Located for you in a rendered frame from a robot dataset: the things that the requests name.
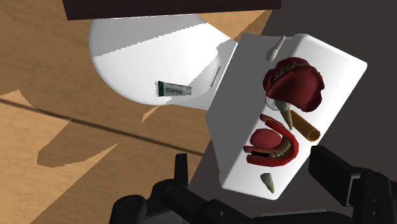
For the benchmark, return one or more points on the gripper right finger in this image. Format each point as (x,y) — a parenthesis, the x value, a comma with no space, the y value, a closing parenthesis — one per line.
(369,192)

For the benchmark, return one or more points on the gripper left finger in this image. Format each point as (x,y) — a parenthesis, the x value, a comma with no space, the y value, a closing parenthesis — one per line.
(173,201)

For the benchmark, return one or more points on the red lower jaw model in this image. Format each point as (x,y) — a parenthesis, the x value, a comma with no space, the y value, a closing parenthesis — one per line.
(291,150)

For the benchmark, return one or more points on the brown cylinder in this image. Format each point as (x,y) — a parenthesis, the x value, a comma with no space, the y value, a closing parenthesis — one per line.
(305,128)

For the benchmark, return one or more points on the beige cone-shaped tooth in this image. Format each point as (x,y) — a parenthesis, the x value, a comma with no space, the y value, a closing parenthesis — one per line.
(287,116)
(268,182)

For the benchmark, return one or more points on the white toilet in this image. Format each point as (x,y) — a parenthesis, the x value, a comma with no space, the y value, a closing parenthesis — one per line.
(235,124)

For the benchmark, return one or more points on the pink red tongue model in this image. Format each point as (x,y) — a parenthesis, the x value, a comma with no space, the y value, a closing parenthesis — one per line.
(265,139)

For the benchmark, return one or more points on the green and white tube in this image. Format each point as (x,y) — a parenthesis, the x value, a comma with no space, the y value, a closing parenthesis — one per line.
(175,90)

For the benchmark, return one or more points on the dark red upper jaw model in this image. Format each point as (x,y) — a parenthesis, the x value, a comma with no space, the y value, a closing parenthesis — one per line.
(297,86)

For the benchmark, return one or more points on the grey mesh ball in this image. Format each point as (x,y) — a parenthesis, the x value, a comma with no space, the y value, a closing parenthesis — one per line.
(271,104)

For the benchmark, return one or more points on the small white tooth-shaped piece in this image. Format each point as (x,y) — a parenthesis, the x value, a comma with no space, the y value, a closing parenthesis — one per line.
(274,51)

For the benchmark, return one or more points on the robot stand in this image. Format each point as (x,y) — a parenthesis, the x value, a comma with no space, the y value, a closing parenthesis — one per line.
(170,8)

